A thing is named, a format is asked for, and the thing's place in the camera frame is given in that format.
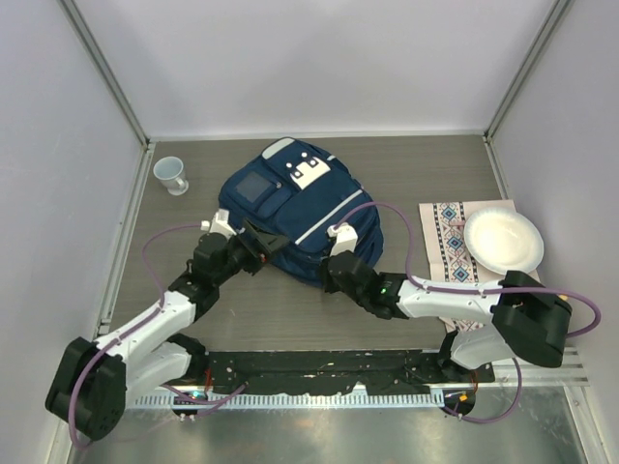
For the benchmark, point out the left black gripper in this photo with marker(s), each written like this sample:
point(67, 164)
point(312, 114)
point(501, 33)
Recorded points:
point(260, 248)

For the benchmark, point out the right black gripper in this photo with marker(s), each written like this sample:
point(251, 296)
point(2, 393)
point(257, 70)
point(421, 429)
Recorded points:
point(329, 284)

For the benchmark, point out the navy blue student backpack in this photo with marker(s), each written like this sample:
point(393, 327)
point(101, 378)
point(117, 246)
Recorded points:
point(297, 190)

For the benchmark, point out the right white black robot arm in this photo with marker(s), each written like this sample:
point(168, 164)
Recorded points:
point(518, 317)

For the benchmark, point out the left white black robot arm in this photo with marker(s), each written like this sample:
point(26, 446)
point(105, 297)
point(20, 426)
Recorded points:
point(95, 379)

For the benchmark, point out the patterned beige placemat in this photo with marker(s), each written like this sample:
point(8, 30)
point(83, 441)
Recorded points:
point(448, 257)

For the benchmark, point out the light blue footed cup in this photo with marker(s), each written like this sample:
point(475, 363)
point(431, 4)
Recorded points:
point(170, 172)

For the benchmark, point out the white shallow bowl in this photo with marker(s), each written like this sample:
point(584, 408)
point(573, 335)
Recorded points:
point(503, 240)

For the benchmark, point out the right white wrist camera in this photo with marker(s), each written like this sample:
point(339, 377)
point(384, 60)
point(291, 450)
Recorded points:
point(344, 238)

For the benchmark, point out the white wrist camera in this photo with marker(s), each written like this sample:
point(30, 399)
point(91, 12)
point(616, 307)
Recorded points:
point(219, 224)
point(344, 238)

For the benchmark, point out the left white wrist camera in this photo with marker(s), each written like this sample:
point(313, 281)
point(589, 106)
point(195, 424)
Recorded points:
point(219, 224)

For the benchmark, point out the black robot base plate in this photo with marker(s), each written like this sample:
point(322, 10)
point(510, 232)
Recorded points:
point(329, 372)

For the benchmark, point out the white slotted cable duct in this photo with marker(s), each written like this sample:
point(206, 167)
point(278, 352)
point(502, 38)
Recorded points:
point(357, 399)

